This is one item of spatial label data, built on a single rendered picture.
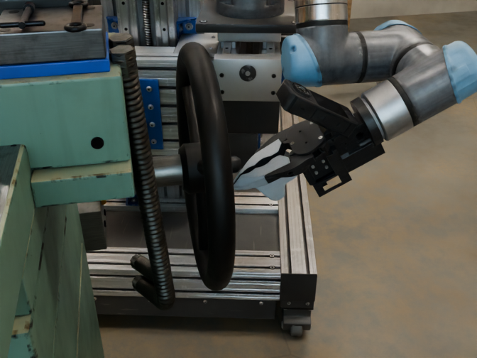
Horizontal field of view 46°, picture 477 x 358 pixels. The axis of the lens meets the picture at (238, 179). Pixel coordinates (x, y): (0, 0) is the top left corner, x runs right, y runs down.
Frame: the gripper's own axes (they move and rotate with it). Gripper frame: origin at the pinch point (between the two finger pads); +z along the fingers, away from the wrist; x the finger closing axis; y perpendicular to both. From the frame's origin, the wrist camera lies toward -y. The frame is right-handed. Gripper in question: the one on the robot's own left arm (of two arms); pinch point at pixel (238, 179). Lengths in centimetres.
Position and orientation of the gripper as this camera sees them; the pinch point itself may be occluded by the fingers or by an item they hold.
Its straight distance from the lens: 79.2
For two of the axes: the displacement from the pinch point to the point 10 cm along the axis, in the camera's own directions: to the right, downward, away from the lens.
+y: 4.6, 6.6, 5.9
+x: -1.9, -5.7, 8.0
